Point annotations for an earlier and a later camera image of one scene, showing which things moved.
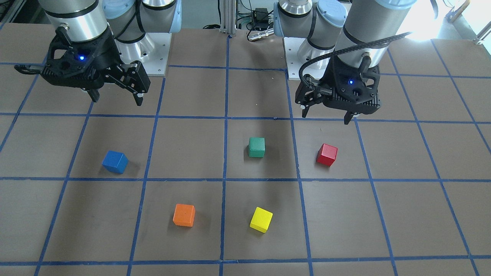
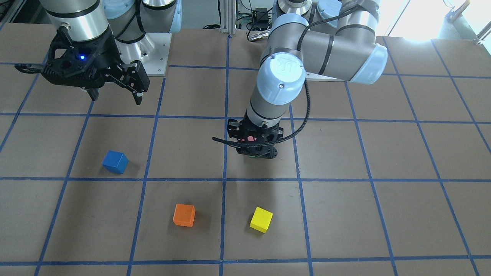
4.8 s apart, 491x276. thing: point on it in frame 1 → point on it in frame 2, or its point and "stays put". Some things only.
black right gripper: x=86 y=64 stays put
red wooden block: x=327 y=154 → x=250 y=138
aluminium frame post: x=228 y=17 stays put
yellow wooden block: x=261 y=220 stays put
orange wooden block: x=184 y=215 stays put
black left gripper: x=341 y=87 → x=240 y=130
